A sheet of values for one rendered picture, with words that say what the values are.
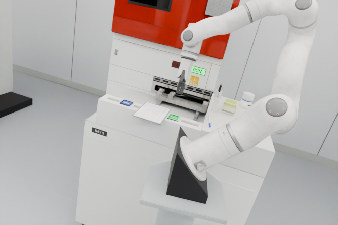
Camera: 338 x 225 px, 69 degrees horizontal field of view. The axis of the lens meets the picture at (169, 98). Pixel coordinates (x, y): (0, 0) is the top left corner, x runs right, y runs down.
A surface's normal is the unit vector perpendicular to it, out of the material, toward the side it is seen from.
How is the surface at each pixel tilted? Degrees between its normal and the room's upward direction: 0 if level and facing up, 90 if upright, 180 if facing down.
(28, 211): 0
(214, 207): 0
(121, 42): 90
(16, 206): 0
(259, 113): 89
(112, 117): 90
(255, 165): 90
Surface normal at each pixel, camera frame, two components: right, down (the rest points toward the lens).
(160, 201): 0.21, -0.91
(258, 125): -0.77, 0.17
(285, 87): -0.49, 0.58
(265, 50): -0.25, 0.29
